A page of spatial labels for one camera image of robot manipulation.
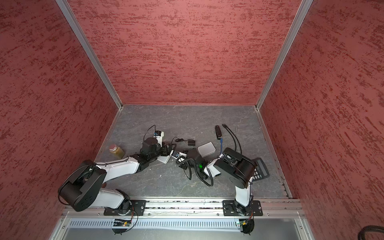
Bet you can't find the white switch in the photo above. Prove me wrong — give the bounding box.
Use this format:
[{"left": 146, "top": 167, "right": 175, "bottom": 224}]
[{"left": 157, "top": 150, "right": 174, "bottom": 164}]

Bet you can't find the black power adapter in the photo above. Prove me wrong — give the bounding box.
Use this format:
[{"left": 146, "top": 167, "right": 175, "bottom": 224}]
[{"left": 171, "top": 137, "right": 196, "bottom": 147}]

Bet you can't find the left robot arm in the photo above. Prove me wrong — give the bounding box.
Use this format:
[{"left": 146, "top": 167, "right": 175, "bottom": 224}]
[{"left": 58, "top": 136, "right": 176, "bottom": 216}]

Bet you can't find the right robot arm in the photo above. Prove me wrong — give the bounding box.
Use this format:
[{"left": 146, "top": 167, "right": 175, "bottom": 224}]
[{"left": 176, "top": 148, "right": 256, "bottom": 216}]

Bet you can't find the spice jar with brown contents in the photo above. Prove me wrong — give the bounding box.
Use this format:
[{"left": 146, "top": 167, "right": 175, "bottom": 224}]
[{"left": 109, "top": 144, "right": 125, "bottom": 160}]

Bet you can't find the black stapler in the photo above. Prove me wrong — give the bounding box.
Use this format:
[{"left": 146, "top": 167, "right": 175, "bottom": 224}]
[{"left": 215, "top": 125, "right": 222, "bottom": 140}]

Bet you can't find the black calculator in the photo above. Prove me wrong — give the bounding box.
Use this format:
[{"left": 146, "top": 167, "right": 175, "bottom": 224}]
[{"left": 252, "top": 158, "right": 270, "bottom": 182}]

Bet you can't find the white switch near right arm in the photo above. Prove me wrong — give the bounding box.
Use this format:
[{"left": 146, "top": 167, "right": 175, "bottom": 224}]
[{"left": 198, "top": 142, "right": 216, "bottom": 158}]

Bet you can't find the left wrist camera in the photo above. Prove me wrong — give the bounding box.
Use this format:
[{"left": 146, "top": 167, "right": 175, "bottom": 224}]
[{"left": 153, "top": 130, "right": 165, "bottom": 147}]

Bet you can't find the black ethernet cable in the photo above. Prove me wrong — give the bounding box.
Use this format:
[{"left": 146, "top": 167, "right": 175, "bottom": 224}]
[{"left": 221, "top": 123, "right": 243, "bottom": 155}]

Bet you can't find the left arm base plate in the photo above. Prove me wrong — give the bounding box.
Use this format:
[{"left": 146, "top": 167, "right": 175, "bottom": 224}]
[{"left": 104, "top": 200, "right": 147, "bottom": 217}]

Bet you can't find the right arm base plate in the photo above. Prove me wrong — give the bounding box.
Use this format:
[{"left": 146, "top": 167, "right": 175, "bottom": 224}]
[{"left": 222, "top": 200, "right": 263, "bottom": 217}]

